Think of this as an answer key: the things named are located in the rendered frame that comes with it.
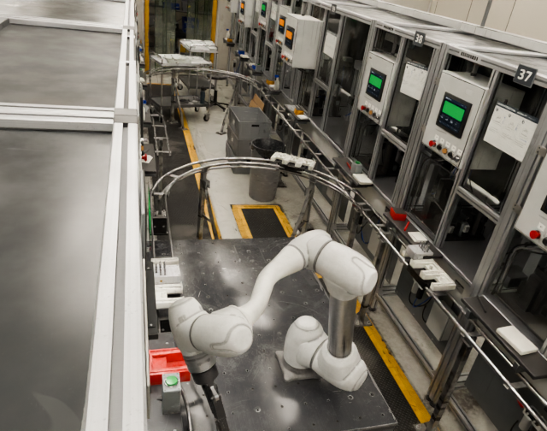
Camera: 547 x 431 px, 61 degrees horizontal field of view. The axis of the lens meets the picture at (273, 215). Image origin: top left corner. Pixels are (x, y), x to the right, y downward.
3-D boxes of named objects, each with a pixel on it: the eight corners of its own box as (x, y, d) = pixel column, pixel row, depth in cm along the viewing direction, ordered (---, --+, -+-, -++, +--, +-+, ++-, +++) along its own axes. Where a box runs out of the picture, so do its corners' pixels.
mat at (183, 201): (227, 256, 413) (227, 255, 412) (158, 259, 396) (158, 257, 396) (175, 85, 901) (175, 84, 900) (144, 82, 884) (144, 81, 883)
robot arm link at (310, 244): (283, 236, 166) (314, 252, 159) (314, 216, 177) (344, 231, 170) (280, 264, 173) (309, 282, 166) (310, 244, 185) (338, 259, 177)
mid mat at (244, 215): (308, 256, 431) (308, 255, 430) (249, 258, 415) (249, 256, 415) (279, 204, 514) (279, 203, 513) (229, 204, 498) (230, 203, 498)
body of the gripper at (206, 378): (187, 367, 140) (197, 395, 141) (194, 377, 132) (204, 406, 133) (210, 357, 143) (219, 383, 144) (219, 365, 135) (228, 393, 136)
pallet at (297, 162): (269, 167, 399) (271, 156, 395) (273, 162, 411) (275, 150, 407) (310, 177, 392) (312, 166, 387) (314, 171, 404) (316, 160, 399)
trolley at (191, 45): (219, 103, 829) (223, 45, 783) (186, 103, 806) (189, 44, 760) (206, 90, 895) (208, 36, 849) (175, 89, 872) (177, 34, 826)
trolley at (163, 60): (159, 124, 690) (160, 57, 644) (146, 113, 730) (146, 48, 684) (213, 121, 736) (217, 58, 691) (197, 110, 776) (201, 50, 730)
